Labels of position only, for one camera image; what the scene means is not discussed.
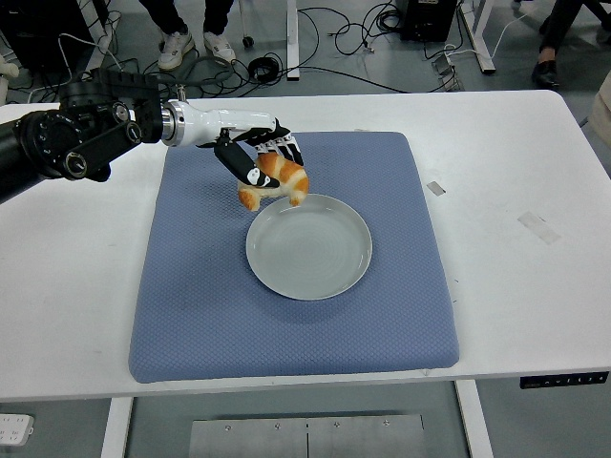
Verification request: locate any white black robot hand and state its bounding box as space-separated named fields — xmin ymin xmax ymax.
xmin=182 ymin=101 xmax=307 ymax=190

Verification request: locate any golden croissant bread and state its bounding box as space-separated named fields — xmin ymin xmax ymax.
xmin=237 ymin=151 xmax=310 ymax=212

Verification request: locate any person's foot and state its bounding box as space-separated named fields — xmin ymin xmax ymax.
xmin=531 ymin=59 xmax=562 ymax=91
xmin=157 ymin=31 xmax=196 ymax=72
xmin=203 ymin=31 xmax=237 ymax=66

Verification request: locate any white desk leg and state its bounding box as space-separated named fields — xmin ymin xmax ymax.
xmin=460 ymin=0 xmax=497 ymax=74
xmin=285 ymin=0 xmax=301 ymax=81

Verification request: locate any person's leg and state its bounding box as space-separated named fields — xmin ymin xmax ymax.
xmin=538 ymin=0 xmax=611 ymax=53
xmin=137 ymin=0 xmax=190 ymax=37
xmin=579 ymin=71 xmax=611 ymax=135
xmin=202 ymin=0 xmax=236 ymax=35

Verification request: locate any round grey plate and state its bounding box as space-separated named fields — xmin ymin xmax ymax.
xmin=245 ymin=193 xmax=373 ymax=302

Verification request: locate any blue quilted mat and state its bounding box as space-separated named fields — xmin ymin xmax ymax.
xmin=127 ymin=131 xmax=461 ymax=385

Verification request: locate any black cabinet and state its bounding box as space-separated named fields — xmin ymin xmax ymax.
xmin=0 ymin=0 xmax=110 ymax=73

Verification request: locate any white rounded device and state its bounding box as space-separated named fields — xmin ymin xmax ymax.
xmin=0 ymin=52 xmax=21 ymax=106

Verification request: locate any black equipment box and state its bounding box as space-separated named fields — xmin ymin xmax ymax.
xmin=399 ymin=0 xmax=458 ymax=43

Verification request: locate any grey floor socket box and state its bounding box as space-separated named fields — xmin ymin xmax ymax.
xmin=432 ymin=51 xmax=465 ymax=92

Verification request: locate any white table leg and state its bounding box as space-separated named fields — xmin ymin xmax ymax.
xmin=99 ymin=396 xmax=135 ymax=458
xmin=454 ymin=380 xmax=495 ymax=458

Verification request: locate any grey metal plate with screws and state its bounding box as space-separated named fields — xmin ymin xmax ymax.
xmin=189 ymin=414 xmax=426 ymax=458

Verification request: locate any large clear tape piece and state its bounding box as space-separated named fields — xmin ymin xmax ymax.
xmin=516 ymin=211 xmax=561 ymax=245

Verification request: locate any white power strip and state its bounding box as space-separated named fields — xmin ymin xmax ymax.
xmin=0 ymin=413 xmax=36 ymax=448

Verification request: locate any black table control panel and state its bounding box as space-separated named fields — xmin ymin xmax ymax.
xmin=518 ymin=371 xmax=611 ymax=390

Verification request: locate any coiled black cable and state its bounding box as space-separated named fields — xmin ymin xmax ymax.
xmin=247 ymin=54 xmax=283 ymax=82

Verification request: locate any long black floor cable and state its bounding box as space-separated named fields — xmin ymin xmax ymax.
xmin=279 ymin=65 xmax=411 ymax=94

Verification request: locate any looped black floor cable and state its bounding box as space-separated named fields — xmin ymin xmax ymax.
xmin=298 ymin=0 xmax=405 ymax=58

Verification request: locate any white floor cable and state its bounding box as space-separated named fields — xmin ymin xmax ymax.
xmin=443 ymin=9 xmax=532 ymax=56

